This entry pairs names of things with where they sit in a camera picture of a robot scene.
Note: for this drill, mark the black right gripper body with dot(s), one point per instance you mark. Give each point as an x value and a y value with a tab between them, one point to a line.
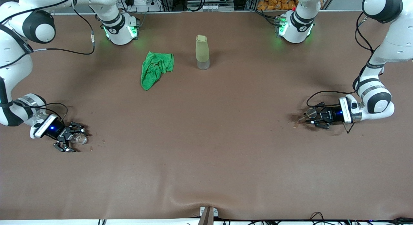
55	130

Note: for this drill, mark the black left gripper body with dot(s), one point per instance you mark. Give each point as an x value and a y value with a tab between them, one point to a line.
334	115

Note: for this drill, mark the steel cone jigger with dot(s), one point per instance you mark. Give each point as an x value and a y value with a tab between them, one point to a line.
311	113

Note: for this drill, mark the clear glass measuring beaker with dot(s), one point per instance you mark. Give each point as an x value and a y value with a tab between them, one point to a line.
80	139

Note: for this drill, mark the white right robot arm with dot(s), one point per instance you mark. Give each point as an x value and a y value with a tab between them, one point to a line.
17	66

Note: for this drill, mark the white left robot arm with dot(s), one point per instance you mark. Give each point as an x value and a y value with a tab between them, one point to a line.
379	102

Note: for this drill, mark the green microfibre cloth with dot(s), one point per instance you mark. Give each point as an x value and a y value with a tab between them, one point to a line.
155	70

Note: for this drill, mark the orange packaged snacks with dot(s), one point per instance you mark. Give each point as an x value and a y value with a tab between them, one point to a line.
274	0

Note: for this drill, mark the olive green bottle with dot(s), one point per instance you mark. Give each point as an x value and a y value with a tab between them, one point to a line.
202	49

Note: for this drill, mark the white power strip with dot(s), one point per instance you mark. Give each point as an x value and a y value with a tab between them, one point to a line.
138	0

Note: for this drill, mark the metal table edge bracket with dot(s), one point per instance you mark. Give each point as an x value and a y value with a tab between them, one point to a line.
208	216

